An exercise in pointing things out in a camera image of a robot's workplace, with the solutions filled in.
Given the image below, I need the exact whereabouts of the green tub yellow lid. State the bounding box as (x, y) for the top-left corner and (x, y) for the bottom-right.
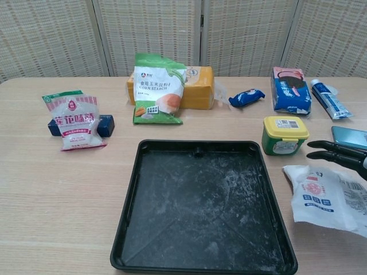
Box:
(261, 116), (310, 156)

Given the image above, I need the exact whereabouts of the red white snack packet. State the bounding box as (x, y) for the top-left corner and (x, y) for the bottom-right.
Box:
(41, 90), (108, 152)

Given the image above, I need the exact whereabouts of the yellow tissue pack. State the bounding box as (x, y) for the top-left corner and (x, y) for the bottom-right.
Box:
(127, 65), (215, 110)

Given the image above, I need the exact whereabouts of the green white corn starch bag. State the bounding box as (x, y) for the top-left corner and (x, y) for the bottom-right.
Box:
(132, 53), (188, 125)

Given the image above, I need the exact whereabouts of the clear plastic wrapper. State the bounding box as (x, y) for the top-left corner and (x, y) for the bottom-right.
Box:
(213, 80), (229, 105)

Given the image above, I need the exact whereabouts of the woven folding screen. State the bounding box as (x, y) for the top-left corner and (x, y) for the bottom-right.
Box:
(0, 0), (367, 84)

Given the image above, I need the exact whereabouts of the dark blue box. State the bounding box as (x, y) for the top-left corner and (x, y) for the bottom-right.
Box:
(48, 114), (116, 138)

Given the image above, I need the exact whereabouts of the small blue cookie packet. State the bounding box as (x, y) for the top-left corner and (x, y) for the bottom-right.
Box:
(228, 88), (266, 108)

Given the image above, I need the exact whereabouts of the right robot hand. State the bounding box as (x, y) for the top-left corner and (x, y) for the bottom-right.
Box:
(306, 139), (367, 182)

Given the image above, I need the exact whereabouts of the black square baking tray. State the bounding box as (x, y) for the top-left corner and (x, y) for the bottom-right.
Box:
(110, 139), (299, 275)

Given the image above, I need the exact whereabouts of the blue white toothpaste tube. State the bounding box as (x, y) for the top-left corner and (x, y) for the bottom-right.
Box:
(311, 79), (353, 120)

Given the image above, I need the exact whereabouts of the teal smartphone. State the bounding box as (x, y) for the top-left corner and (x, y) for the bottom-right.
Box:
(331, 125), (367, 150)

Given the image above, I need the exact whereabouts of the blue pink cookie pack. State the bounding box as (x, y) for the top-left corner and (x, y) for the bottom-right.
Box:
(271, 66), (313, 116)

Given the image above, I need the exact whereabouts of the white castor sugar bag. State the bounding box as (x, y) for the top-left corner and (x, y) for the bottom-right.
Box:
(282, 164), (367, 238)

